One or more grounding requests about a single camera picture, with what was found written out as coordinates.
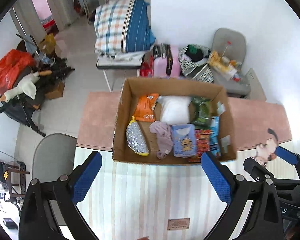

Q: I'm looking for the small cardboard box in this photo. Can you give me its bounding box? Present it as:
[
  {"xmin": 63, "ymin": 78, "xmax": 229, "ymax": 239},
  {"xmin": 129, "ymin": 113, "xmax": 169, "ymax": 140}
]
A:
[{"xmin": 44, "ymin": 80, "xmax": 65, "ymax": 100}]

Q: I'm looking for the grey chair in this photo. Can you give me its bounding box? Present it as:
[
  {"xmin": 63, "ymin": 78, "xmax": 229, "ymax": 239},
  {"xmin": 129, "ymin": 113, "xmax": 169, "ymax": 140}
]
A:
[{"xmin": 31, "ymin": 132, "xmax": 79, "ymax": 227}]

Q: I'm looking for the blue milk cardboard box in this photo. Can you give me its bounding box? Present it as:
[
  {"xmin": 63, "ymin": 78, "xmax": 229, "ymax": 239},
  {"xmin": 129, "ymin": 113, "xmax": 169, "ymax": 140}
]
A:
[{"xmin": 112, "ymin": 77, "xmax": 237, "ymax": 165}]

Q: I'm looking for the pink suitcase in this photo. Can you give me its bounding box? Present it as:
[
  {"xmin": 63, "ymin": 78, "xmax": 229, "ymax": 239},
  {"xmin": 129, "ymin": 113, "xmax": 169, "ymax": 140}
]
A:
[{"xmin": 152, "ymin": 43, "xmax": 181, "ymax": 77}]

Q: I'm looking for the striped bag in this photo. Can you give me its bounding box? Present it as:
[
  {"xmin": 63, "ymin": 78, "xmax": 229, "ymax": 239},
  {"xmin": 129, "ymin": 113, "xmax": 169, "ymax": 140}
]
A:
[{"xmin": 178, "ymin": 44, "xmax": 214, "ymax": 83}]

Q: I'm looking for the folded plaid quilt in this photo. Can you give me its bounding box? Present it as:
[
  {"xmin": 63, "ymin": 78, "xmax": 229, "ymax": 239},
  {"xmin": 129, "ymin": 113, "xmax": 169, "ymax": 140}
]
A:
[{"xmin": 94, "ymin": 0, "xmax": 156, "ymax": 54}]

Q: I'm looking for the light blue snack packet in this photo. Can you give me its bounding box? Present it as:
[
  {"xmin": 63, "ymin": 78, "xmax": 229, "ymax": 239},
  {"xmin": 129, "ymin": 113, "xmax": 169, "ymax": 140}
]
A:
[{"xmin": 210, "ymin": 116, "xmax": 221, "ymax": 158}]

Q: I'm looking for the white pillow pack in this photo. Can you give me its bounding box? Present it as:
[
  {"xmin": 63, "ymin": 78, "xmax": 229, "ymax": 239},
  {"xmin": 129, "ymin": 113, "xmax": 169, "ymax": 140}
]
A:
[{"xmin": 158, "ymin": 95, "xmax": 191, "ymax": 125}]

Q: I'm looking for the red snack bag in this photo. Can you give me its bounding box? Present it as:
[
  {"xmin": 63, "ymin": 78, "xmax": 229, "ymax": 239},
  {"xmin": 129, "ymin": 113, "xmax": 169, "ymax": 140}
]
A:
[{"xmin": 189, "ymin": 129, "xmax": 212, "ymax": 163}]

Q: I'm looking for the purple cloth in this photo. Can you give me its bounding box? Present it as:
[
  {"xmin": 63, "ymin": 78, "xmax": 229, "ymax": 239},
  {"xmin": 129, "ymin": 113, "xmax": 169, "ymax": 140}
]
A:
[{"xmin": 149, "ymin": 121, "xmax": 173, "ymax": 160}]

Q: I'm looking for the brown mat label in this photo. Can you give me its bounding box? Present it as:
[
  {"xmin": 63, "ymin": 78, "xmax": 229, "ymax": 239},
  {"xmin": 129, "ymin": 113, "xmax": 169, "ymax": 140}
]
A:
[{"xmin": 167, "ymin": 218, "xmax": 190, "ymax": 231}]

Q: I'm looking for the red plastic bag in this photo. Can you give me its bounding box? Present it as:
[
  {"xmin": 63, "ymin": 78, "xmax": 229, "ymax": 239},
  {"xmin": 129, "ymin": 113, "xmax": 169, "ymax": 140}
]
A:
[{"xmin": 0, "ymin": 49, "xmax": 36, "ymax": 95}]

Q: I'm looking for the grey armchair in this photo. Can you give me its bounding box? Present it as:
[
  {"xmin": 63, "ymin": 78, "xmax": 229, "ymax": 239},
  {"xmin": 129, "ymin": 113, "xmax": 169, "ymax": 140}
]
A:
[{"xmin": 211, "ymin": 28, "xmax": 251, "ymax": 98}]

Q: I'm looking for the silver yellow scrub sponge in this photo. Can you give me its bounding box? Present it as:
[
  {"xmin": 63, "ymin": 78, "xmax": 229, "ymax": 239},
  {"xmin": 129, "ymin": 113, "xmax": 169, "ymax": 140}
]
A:
[{"xmin": 126, "ymin": 116, "xmax": 149, "ymax": 157}]

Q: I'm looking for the orange snack bag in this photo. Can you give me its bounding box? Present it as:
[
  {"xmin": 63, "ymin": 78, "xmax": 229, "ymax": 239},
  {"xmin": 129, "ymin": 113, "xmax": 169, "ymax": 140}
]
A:
[{"xmin": 133, "ymin": 93, "xmax": 159, "ymax": 122}]

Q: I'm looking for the blue cartoon wipes pack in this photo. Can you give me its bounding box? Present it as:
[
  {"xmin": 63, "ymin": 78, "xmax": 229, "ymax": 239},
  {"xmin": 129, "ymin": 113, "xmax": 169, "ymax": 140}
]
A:
[{"xmin": 171, "ymin": 124, "xmax": 197, "ymax": 158}]

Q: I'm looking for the black tripod pile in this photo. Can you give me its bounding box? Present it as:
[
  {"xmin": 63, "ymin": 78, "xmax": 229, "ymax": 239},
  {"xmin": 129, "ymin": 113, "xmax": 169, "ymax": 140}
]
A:
[{"xmin": 0, "ymin": 57, "xmax": 76, "ymax": 138}]

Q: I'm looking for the green snack bag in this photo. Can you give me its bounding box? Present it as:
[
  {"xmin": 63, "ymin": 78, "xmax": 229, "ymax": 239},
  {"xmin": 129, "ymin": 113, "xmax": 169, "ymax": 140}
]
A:
[{"xmin": 191, "ymin": 96, "xmax": 211, "ymax": 127}]

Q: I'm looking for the white folding bed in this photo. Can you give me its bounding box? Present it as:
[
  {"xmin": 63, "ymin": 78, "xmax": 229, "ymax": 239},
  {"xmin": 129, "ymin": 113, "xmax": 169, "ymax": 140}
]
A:
[{"xmin": 96, "ymin": 51, "xmax": 147, "ymax": 92}]

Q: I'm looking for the white goose plush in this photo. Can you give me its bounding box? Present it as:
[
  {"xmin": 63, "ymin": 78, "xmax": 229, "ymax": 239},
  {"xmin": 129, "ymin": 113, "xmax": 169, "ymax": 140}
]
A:
[{"xmin": 0, "ymin": 70, "xmax": 52, "ymax": 103}]

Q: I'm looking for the person's hand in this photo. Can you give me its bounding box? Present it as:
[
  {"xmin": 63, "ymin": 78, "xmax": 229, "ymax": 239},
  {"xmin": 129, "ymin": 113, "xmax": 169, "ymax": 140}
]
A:
[{"xmin": 137, "ymin": 237, "xmax": 149, "ymax": 240}]

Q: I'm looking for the pink rug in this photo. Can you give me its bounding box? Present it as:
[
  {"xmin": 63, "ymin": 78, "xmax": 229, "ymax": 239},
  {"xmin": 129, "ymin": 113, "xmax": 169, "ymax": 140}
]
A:
[{"xmin": 76, "ymin": 90, "xmax": 293, "ymax": 152}]

